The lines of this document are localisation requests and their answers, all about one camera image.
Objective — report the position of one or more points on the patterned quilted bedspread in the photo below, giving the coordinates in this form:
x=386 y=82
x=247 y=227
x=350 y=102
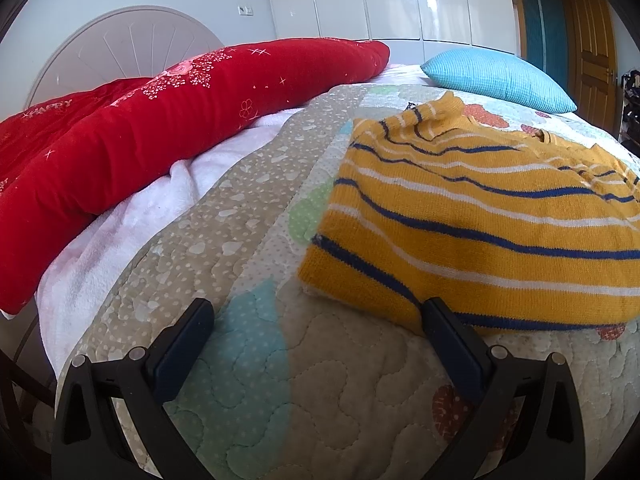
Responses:
x=320 y=385

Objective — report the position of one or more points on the blue pillow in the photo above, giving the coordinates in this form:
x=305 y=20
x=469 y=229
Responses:
x=500 y=77

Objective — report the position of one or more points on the white round headboard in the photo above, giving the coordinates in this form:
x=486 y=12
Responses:
x=115 y=45

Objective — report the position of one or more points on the white fleece blanket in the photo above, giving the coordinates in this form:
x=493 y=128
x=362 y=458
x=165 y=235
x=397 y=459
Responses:
x=130 y=220

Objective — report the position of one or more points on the yellow striped knit sweater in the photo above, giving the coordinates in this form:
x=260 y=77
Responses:
x=475 y=220

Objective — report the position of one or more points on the red printed quilt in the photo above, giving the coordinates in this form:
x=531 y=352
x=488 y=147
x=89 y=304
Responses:
x=150 y=125

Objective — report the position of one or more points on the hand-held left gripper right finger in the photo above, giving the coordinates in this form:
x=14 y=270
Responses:
x=457 y=347

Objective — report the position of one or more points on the white glossy wardrobe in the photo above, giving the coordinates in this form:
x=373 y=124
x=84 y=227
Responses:
x=390 y=0

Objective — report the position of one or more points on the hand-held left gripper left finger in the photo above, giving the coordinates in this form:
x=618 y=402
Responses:
x=182 y=347

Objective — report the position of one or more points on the wooden door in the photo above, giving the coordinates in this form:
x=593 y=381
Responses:
x=565 y=35

